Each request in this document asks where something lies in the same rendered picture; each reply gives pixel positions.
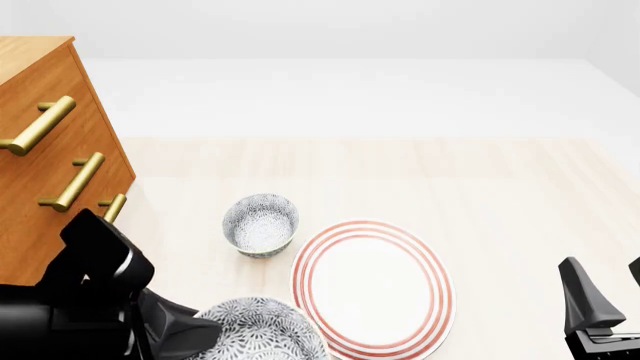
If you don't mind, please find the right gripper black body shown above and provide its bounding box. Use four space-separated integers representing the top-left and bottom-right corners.
564 324 640 360

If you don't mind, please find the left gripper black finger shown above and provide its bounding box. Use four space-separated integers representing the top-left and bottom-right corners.
137 288 224 360

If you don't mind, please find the large patterned black-white bowl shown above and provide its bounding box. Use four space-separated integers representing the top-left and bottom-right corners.
189 296 332 360

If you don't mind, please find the small patterned black-white bowl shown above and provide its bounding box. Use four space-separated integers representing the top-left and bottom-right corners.
221 192 301 260

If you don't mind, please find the white plate with red rings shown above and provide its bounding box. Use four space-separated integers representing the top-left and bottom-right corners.
290 219 458 360

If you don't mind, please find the wooden cabinet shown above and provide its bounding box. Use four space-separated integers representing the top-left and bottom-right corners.
0 35 137 287

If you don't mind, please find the long brass drawer handle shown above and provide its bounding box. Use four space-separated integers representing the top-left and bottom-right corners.
97 192 129 225
0 95 78 158
37 151 107 214

